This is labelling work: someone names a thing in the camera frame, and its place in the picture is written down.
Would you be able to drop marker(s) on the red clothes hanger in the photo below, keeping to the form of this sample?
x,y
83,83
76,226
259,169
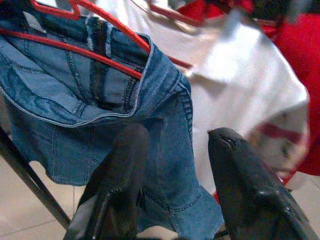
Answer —
x,y
175,15
113,22

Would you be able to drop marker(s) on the blue denim garment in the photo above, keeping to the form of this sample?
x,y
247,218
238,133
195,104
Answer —
x,y
75,87

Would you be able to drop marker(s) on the black clothes rack silver rail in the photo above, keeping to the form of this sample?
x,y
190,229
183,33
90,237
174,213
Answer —
x,y
32,180

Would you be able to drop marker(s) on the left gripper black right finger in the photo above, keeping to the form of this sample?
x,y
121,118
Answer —
x,y
250,190

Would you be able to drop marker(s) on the red collared shirt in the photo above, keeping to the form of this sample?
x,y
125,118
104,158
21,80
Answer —
x,y
300,50

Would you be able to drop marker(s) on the white printed T-shirt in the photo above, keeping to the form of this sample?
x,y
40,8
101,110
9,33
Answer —
x,y
237,62

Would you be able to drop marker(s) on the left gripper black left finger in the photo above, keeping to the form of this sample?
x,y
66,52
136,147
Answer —
x,y
120,180

